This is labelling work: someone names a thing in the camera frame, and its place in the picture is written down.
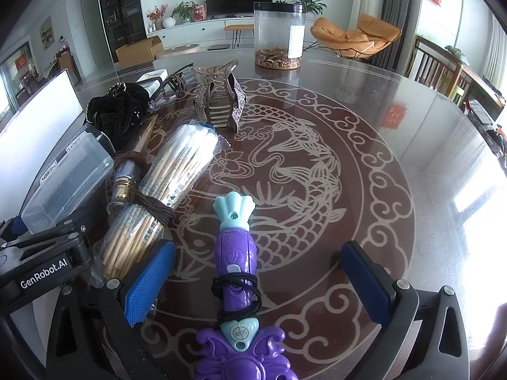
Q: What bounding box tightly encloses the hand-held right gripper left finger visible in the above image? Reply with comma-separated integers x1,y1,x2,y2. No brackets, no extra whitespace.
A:
45,241,176,380

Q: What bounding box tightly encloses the red flower vase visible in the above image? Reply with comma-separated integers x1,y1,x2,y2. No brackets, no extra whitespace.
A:
146,5,169,31

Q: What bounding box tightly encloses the grey curtain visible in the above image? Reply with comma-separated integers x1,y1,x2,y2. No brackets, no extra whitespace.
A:
370,0,426,76

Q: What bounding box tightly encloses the purple toy wand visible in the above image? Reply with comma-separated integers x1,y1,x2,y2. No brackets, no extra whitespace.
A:
194,192,299,380

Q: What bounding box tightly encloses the green leafy potted plant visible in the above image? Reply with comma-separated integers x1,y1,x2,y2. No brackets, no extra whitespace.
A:
171,1,199,23

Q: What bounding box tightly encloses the white flat box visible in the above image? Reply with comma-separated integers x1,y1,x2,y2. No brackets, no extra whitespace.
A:
137,70,169,98

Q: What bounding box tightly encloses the rhinestone hair claw clip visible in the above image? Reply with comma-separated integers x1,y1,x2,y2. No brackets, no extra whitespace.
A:
192,59,248,133

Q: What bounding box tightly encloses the clear plastic box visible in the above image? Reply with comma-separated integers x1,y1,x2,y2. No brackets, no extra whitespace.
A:
22,124,116,234

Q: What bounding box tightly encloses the clear plastic jar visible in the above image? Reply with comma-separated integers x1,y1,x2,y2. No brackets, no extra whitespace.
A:
253,2,306,70

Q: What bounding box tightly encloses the brown hair tie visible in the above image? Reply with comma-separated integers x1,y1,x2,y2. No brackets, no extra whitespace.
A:
135,190,176,223

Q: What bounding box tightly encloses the black scrunchie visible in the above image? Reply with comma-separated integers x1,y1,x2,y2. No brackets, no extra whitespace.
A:
86,82,153,145

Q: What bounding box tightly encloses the orange lounge chair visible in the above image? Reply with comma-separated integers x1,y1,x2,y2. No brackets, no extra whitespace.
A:
305,13,402,62

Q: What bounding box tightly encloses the cardboard box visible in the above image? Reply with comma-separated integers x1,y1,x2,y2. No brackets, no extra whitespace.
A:
115,35,164,68

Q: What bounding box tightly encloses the dark display cabinet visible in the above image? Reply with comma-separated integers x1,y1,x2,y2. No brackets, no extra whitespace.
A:
97,0,143,46

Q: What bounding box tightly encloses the round coffee table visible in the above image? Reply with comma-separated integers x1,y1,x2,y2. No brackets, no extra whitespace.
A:
155,44,202,61

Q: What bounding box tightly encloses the metallic cosmetic bottle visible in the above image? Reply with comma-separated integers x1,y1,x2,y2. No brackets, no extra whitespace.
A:
107,157,144,216

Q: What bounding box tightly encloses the orange bench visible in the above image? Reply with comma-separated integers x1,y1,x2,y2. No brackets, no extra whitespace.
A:
224,24,255,50

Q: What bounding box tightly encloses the framed wall painting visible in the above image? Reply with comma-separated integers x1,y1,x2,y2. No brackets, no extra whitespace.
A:
40,16,54,50

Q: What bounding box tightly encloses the large green potted plant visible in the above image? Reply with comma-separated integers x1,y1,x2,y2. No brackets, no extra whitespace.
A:
291,0,327,16

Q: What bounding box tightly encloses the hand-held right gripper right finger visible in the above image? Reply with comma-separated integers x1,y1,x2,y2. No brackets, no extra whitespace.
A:
341,241,472,380

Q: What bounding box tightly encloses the black hair tie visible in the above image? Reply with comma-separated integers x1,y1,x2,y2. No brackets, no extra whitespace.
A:
212,271,264,322

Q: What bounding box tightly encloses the black television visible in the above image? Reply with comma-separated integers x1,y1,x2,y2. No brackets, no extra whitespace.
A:
205,0,274,18

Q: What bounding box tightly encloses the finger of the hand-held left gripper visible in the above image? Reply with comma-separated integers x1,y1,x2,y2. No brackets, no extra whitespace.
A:
0,222,87,251
0,216,28,239

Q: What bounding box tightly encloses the white television cabinet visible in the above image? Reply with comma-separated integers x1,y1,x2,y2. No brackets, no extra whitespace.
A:
144,16,318,50

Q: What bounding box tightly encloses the wooden chair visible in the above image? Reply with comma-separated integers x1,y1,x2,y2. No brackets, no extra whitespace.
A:
408,35,476,99

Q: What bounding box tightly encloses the cotton swab packet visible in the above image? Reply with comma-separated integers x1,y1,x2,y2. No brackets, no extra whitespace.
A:
91,121,230,289

